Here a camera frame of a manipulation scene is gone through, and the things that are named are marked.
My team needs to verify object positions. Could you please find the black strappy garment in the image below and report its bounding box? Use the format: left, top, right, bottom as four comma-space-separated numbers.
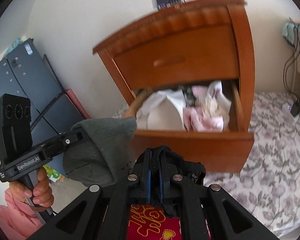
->
149, 146, 206, 218

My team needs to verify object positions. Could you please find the grey fabric garment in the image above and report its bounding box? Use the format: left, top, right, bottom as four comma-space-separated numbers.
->
63, 117, 137, 187

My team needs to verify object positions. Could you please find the cream lace garment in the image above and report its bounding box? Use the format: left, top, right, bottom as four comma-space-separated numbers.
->
200, 95, 222, 118

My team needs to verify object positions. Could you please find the person's left hand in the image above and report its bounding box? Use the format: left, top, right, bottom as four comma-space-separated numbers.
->
9, 167, 54, 207

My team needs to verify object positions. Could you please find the red patterned cloth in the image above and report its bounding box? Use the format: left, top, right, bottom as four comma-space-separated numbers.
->
126, 205, 183, 240

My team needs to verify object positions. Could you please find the dark blue panel board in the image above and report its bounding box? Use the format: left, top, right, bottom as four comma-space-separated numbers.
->
0, 38, 84, 145

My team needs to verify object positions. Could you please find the open lower wooden drawer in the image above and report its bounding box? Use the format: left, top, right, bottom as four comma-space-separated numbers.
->
130, 81, 254, 173

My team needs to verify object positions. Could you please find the pink garment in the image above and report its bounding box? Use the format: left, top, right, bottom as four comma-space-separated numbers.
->
183, 85, 230, 132

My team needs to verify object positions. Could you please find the white folded garment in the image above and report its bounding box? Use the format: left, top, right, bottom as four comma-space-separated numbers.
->
136, 89, 186, 131

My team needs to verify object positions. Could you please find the black white printed band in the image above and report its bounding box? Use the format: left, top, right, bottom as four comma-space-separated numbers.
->
179, 86, 196, 107

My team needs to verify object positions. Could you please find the white sock red lettering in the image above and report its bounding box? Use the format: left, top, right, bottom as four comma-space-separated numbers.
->
207, 80, 231, 122

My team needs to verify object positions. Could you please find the pink sleeve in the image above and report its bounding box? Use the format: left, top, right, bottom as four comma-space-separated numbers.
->
0, 189, 43, 239

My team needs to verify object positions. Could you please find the floral purple bedsheet mattress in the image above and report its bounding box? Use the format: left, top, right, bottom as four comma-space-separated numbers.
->
204, 92, 300, 237

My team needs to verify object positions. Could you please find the closed upper wooden drawer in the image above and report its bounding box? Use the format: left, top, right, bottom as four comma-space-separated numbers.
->
114, 25, 239, 89

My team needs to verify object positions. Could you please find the white small device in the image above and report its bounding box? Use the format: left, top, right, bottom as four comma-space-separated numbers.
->
282, 103, 296, 124

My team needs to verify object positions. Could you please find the black power adapter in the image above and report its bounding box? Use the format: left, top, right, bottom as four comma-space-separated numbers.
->
290, 101, 300, 117

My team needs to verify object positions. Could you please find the wooden nightstand cabinet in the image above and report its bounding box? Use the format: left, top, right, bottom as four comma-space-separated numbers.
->
92, 0, 256, 133

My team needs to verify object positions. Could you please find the teal plastic bag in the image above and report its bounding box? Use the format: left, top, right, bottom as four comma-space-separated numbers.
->
282, 20, 300, 47

